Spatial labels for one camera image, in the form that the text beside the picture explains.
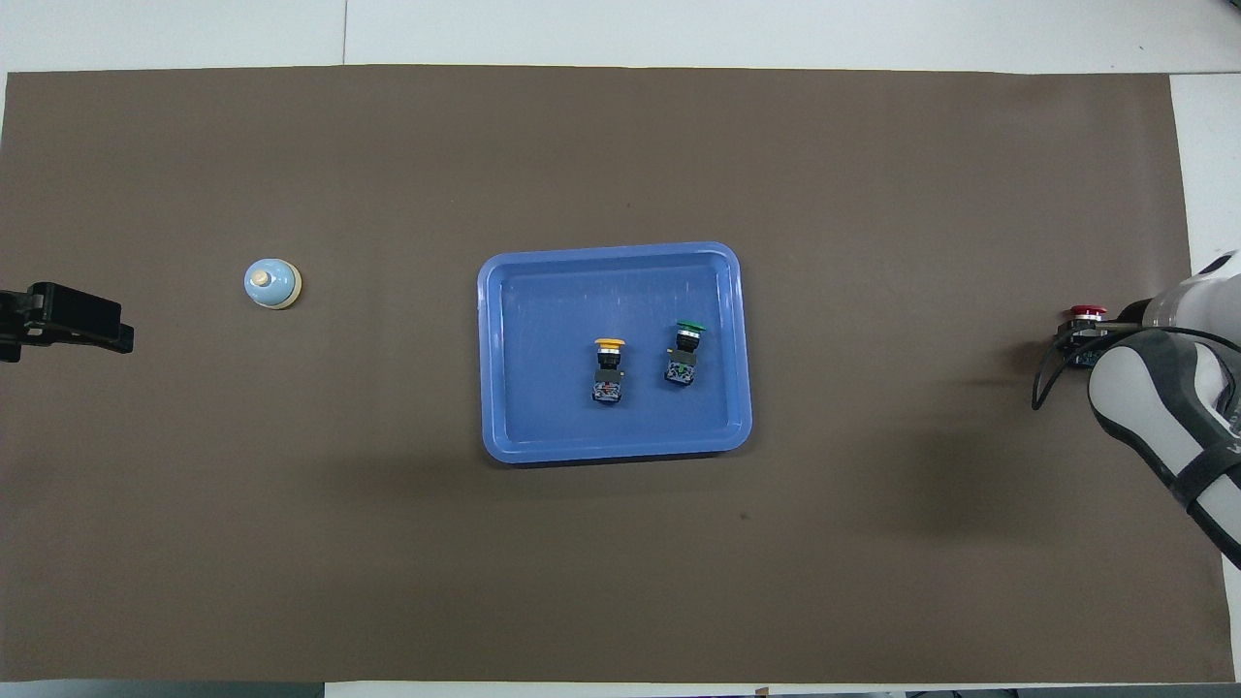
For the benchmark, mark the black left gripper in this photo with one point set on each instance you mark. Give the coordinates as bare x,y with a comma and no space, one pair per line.
58,312

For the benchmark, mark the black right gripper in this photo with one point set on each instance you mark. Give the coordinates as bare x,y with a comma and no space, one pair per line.
1129,320

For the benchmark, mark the red push button switch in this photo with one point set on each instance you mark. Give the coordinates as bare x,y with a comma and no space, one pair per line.
1088,311

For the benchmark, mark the light blue desk bell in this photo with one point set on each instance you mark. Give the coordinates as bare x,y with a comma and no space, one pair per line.
273,286

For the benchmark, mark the green push button switch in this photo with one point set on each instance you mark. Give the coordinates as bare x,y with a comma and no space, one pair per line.
682,370

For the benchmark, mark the yellow push button switch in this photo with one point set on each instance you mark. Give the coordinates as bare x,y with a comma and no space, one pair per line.
607,388

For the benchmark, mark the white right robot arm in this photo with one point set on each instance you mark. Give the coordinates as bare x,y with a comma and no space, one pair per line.
1163,427

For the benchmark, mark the blue plastic tray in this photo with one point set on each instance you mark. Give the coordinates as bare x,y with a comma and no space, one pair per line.
543,407

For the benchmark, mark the brown table mat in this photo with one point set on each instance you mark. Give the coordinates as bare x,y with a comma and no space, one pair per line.
291,533

